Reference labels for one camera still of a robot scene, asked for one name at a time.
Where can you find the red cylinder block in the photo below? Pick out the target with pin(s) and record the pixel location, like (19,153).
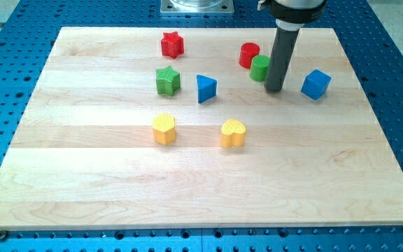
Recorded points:
(247,52)

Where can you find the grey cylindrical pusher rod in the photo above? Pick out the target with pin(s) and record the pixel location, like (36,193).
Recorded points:
(282,50)

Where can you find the yellow heart block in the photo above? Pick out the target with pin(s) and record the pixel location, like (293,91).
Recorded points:
(233,133)

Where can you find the green star block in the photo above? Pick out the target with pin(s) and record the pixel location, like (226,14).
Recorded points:
(168,81)

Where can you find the yellow hexagon block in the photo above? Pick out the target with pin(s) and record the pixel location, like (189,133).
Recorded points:
(164,130)

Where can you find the blue cube block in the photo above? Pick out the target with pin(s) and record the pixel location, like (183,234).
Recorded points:
(315,84)

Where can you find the red star block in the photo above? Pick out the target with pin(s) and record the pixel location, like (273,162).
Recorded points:
(172,44)

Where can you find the light wooden board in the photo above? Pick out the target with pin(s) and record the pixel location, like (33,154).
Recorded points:
(84,154)

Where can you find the blue triangle block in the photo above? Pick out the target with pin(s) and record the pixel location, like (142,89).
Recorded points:
(206,88)

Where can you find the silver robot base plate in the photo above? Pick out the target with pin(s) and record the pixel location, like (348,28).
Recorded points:
(196,6)

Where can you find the green cylinder block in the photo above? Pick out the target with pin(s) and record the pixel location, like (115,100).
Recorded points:
(259,66)

